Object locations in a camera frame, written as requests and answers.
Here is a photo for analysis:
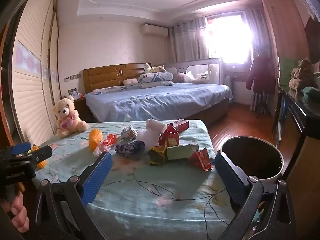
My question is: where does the black cabinet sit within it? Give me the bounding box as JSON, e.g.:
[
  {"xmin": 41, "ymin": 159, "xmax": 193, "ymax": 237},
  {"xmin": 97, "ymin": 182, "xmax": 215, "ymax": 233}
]
[{"xmin": 271, "ymin": 84, "xmax": 320, "ymax": 160}]

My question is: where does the bright window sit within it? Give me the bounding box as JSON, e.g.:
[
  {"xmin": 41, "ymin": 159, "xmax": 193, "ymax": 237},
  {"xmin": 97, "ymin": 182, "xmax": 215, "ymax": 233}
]
[{"xmin": 205, "ymin": 14, "xmax": 253, "ymax": 64}]

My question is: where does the stack of green boxes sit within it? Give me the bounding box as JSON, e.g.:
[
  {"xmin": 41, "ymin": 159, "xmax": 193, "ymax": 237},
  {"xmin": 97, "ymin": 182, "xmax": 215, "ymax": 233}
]
[{"xmin": 278, "ymin": 56, "xmax": 300, "ymax": 87}]

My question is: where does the grey dotted curtain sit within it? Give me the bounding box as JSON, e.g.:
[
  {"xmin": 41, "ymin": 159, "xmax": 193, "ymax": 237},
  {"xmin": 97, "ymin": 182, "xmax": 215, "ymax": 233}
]
[
  {"xmin": 169, "ymin": 16, "xmax": 209, "ymax": 62},
  {"xmin": 244, "ymin": 6, "xmax": 272, "ymax": 113}
]

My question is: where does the white plastic bag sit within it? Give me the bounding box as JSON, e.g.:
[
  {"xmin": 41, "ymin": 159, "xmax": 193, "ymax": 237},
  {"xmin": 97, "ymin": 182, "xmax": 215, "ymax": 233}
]
[{"xmin": 136, "ymin": 129, "xmax": 163, "ymax": 153}]

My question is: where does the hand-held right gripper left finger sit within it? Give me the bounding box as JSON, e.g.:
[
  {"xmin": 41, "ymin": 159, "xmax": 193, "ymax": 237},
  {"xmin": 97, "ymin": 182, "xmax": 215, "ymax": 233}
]
[{"xmin": 34, "ymin": 151, "xmax": 113, "ymax": 240}]

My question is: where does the yellow foam fruit net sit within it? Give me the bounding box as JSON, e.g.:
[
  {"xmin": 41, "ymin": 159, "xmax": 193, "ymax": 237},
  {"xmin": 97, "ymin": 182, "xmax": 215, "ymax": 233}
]
[{"xmin": 89, "ymin": 129, "xmax": 103, "ymax": 152}]

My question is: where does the pink plastic bag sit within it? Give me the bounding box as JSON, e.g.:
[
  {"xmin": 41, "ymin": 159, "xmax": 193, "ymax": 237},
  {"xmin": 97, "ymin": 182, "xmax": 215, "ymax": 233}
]
[{"xmin": 174, "ymin": 71, "xmax": 198, "ymax": 83}]

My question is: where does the silver wrapper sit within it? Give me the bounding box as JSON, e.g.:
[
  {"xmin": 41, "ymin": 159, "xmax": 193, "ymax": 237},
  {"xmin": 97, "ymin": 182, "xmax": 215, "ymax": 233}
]
[{"xmin": 120, "ymin": 125, "xmax": 138, "ymax": 140}]

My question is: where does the white and red wrapper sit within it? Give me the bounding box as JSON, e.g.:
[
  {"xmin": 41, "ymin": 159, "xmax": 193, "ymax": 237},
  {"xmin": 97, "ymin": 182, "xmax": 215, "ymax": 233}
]
[{"xmin": 93, "ymin": 134, "xmax": 118, "ymax": 157}]

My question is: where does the red snack bag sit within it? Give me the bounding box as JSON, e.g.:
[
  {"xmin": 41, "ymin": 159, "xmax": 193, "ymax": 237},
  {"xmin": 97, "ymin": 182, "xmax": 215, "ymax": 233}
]
[{"xmin": 158, "ymin": 124, "xmax": 180, "ymax": 148}]

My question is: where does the white radiator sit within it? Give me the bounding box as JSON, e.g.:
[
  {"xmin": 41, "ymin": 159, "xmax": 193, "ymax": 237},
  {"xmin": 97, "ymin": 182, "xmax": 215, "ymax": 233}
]
[{"xmin": 224, "ymin": 76, "xmax": 234, "ymax": 98}]

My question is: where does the tall wooden wardrobe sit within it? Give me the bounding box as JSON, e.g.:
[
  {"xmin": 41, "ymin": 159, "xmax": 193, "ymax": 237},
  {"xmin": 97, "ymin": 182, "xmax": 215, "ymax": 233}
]
[{"xmin": 257, "ymin": 0, "xmax": 315, "ymax": 115}]

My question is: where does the red foil wrapper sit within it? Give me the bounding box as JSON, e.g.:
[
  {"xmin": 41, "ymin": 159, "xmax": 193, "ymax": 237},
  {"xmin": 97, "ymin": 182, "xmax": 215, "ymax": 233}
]
[{"xmin": 189, "ymin": 148, "xmax": 213, "ymax": 172}]

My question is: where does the green box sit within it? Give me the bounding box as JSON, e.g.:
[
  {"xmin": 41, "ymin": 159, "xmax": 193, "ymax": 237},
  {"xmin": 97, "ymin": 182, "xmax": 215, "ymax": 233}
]
[{"xmin": 166, "ymin": 144, "xmax": 200, "ymax": 160}]

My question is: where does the green cloth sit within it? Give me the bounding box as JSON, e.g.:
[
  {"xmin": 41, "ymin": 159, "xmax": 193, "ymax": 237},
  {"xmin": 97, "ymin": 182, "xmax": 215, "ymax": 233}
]
[{"xmin": 300, "ymin": 86, "xmax": 319, "ymax": 98}]

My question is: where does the white tissue pack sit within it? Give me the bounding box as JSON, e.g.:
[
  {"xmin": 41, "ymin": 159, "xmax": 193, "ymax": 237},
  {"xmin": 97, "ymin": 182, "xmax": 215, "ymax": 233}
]
[{"xmin": 146, "ymin": 119, "xmax": 167, "ymax": 132}]

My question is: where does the black television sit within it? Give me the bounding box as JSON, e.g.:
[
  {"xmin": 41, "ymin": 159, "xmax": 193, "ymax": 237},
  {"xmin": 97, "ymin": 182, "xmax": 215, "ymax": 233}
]
[{"xmin": 304, "ymin": 15, "xmax": 320, "ymax": 63}]

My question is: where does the cream sliding wardrobe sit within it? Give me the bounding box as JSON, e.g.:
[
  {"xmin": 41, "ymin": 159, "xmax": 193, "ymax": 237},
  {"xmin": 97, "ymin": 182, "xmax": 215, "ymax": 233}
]
[{"xmin": 0, "ymin": 0, "xmax": 62, "ymax": 160}]

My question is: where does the wooden headboard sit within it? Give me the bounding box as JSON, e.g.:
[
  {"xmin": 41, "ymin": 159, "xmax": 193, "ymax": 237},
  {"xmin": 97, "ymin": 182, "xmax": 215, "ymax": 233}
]
[{"xmin": 82, "ymin": 62, "xmax": 152, "ymax": 94}]

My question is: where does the yellow ribbed object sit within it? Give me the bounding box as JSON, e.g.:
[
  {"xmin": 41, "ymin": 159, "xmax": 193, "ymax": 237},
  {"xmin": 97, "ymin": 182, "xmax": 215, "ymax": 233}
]
[{"xmin": 30, "ymin": 144, "xmax": 48, "ymax": 169}]

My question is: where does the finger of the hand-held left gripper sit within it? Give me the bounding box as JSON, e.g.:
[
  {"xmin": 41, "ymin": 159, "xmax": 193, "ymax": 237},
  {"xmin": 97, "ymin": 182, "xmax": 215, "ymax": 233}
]
[
  {"xmin": 17, "ymin": 145, "xmax": 53, "ymax": 164},
  {"xmin": 0, "ymin": 142, "xmax": 32, "ymax": 158}
]

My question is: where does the flat blue printed pillow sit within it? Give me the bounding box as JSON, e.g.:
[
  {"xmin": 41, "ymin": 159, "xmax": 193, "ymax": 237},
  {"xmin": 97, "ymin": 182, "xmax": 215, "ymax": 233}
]
[{"xmin": 91, "ymin": 85, "xmax": 125, "ymax": 95}]

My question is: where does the yellow green snack bag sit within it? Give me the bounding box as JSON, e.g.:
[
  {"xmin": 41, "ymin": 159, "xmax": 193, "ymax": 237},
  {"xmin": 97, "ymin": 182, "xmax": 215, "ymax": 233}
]
[{"xmin": 148, "ymin": 145, "xmax": 168, "ymax": 166}]

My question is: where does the dark red coat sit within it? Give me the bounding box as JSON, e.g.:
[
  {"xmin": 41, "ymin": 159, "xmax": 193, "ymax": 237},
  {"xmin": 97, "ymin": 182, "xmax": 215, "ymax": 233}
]
[{"xmin": 246, "ymin": 52, "xmax": 277, "ymax": 94}]

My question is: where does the bed with floral green sheet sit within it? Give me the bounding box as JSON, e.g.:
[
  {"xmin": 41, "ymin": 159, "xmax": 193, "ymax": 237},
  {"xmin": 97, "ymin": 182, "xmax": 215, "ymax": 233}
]
[{"xmin": 32, "ymin": 119, "xmax": 260, "ymax": 240}]

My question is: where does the purple blue wrapper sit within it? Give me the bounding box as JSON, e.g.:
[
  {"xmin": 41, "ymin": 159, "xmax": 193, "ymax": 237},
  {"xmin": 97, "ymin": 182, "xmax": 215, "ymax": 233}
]
[{"xmin": 115, "ymin": 141, "xmax": 146, "ymax": 159}]

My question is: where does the person's left hand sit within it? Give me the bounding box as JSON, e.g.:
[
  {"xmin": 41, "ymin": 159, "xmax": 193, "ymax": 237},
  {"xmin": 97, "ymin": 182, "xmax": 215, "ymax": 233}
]
[{"xmin": 0, "ymin": 192, "xmax": 29, "ymax": 233}]

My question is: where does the red and white box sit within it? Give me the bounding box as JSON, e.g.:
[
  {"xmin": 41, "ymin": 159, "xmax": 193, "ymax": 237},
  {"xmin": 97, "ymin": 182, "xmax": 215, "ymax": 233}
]
[{"xmin": 172, "ymin": 119, "xmax": 190, "ymax": 132}]

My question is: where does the black trash bin white rim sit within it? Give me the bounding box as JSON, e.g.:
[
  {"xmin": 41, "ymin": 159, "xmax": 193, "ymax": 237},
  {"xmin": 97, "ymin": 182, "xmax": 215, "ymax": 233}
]
[{"xmin": 219, "ymin": 136, "xmax": 284, "ymax": 184}]

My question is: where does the grey bed guard rail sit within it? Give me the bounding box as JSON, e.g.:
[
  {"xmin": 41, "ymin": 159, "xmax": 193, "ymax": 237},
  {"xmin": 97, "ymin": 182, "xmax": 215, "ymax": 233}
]
[{"xmin": 162, "ymin": 57, "xmax": 224, "ymax": 84}]

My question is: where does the bed with blue sheet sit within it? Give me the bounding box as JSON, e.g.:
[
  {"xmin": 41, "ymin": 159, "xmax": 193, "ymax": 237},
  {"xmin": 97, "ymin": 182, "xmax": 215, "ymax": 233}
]
[{"xmin": 84, "ymin": 82, "xmax": 234, "ymax": 128}]

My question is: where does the wooden nightstand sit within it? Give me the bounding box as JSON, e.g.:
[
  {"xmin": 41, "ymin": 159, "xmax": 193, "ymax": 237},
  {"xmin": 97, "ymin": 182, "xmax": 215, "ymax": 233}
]
[{"xmin": 74, "ymin": 97, "xmax": 94, "ymax": 123}]

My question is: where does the white air conditioner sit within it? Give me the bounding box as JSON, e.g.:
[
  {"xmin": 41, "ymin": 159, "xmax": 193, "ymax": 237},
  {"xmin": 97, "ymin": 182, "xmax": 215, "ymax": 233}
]
[{"xmin": 142, "ymin": 24, "xmax": 168, "ymax": 36}]

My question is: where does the coat stand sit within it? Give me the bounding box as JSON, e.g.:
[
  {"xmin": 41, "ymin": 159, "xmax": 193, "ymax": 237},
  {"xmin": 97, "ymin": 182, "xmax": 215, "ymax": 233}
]
[{"xmin": 251, "ymin": 44, "xmax": 270, "ymax": 117}]

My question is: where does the cream teddy bear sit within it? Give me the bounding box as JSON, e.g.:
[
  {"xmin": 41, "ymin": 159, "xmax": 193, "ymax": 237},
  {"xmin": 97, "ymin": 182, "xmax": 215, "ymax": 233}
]
[{"xmin": 53, "ymin": 95, "xmax": 88, "ymax": 138}]

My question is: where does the folded blue white quilt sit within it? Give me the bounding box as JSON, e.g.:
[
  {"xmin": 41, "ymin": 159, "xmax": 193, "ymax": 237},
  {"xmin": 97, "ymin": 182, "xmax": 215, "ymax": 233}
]
[{"xmin": 139, "ymin": 71, "xmax": 175, "ymax": 88}]

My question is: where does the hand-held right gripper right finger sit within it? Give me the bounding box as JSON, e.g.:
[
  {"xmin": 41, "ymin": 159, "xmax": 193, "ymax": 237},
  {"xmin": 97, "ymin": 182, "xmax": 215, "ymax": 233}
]
[{"xmin": 215, "ymin": 152, "xmax": 297, "ymax": 240}]

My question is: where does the brown plush toy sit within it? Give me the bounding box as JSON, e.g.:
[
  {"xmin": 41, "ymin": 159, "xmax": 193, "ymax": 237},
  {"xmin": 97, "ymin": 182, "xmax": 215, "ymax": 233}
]
[{"xmin": 289, "ymin": 59, "xmax": 317, "ymax": 92}]

